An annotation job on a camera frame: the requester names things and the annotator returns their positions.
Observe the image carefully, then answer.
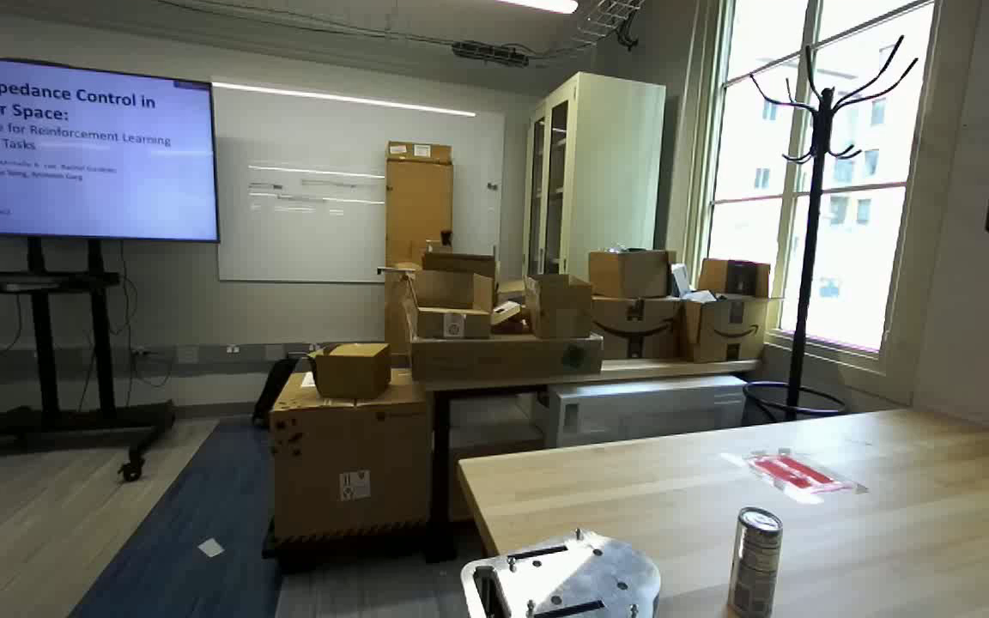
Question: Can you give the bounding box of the black rolling TV stand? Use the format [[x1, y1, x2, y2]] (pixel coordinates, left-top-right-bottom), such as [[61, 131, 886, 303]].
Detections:
[[0, 236, 180, 483]]

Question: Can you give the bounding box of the large paned window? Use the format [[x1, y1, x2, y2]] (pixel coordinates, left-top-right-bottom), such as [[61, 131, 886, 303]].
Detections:
[[703, 0, 940, 356]]

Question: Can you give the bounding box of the upright medium cardboard box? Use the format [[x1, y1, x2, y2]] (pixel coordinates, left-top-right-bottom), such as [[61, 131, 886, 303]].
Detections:
[[531, 272, 596, 343]]

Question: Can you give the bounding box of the black leg wooden bench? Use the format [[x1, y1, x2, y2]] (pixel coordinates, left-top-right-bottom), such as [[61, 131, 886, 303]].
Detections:
[[420, 356, 763, 566]]

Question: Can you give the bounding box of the plain stacked cardboard box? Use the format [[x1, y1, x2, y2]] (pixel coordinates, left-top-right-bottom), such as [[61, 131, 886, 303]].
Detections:
[[585, 246, 675, 303]]

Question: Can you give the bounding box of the small cube cardboard box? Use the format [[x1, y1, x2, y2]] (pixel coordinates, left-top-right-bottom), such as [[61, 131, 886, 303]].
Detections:
[[310, 339, 396, 400]]

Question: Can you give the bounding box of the silver tin can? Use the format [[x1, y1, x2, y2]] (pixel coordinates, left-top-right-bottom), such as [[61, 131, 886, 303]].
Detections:
[[726, 505, 785, 618]]

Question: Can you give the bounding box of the white long radiator unit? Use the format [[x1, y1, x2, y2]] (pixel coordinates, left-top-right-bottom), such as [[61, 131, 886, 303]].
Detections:
[[535, 375, 752, 448]]

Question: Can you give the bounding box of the red tape marker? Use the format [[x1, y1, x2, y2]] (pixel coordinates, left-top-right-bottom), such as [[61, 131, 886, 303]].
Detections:
[[720, 445, 870, 507]]

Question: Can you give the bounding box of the white tall cabinet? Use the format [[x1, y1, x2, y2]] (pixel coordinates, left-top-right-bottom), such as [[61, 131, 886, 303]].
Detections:
[[523, 67, 668, 280]]

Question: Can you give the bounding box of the open flap cardboard box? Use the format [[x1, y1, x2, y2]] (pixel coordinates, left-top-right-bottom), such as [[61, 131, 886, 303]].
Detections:
[[407, 246, 501, 311]]

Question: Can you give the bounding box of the tall upright cardboard box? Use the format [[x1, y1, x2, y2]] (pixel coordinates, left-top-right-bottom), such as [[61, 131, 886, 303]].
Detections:
[[380, 138, 457, 272]]

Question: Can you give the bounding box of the dark small cardboard box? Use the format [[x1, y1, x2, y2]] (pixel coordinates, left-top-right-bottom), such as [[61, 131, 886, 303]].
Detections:
[[692, 255, 776, 303]]

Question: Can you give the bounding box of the square ceiling light panel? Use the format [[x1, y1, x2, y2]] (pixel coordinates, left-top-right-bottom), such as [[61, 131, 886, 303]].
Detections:
[[501, 0, 581, 17]]

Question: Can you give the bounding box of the large TV screen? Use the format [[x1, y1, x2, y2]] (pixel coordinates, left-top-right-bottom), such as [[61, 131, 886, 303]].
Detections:
[[0, 48, 224, 246]]

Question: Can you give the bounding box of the black coat rack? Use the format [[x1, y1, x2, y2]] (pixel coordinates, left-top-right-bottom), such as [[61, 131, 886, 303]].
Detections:
[[741, 32, 920, 424]]

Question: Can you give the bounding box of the flat metal plate object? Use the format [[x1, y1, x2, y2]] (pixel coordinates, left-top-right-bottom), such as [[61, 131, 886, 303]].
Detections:
[[457, 527, 665, 618]]

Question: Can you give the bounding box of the large labelled cardboard box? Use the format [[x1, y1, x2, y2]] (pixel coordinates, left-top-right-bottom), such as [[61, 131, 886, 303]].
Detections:
[[268, 366, 436, 550]]

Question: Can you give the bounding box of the small labelled cardboard box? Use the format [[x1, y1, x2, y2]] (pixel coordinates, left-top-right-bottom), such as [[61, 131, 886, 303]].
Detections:
[[414, 305, 496, 343]]

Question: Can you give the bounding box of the wall whiteboard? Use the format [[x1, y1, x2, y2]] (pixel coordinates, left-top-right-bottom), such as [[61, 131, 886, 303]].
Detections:
[[209, 80, 508, 285]]

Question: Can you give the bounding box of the long flat cardboard box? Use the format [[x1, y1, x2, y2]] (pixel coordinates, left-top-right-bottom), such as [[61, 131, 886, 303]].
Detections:
[[407, 329, 607, 387]]

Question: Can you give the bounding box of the Amazon smile cardboard box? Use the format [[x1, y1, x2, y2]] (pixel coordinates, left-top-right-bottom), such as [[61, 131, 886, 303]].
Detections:
[[587, 291, 687, 363], [679, 291, 776, 366]]

